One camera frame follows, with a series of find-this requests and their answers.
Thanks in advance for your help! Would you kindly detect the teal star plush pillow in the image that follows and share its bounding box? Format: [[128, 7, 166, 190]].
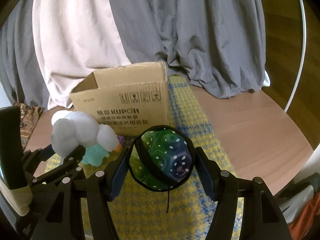
[[81, 144, 110, 167]]

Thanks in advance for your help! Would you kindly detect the white plush bunny toy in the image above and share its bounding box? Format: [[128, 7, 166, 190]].
[[51, 110, 119, 152]]

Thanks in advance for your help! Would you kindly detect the green dotted fabric ball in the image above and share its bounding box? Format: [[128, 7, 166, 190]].
[[128, 125, 196, 214]]

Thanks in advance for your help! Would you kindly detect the clothes pile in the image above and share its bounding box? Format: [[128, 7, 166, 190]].
[[276, 147, 319, 239]]

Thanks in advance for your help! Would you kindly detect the brown patterned cushion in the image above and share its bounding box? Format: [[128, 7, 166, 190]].
[[15, 102, 44, 150]]

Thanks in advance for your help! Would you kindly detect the cardboard box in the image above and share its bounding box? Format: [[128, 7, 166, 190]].
[[69, 61, 170, 136]]

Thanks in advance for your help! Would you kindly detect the grey and white bedsheet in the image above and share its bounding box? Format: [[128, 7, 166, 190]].
[[1, 0, 270, 109]]

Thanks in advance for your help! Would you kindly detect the white cable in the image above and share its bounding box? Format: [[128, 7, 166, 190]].
[[283, 0, 308, 113]]

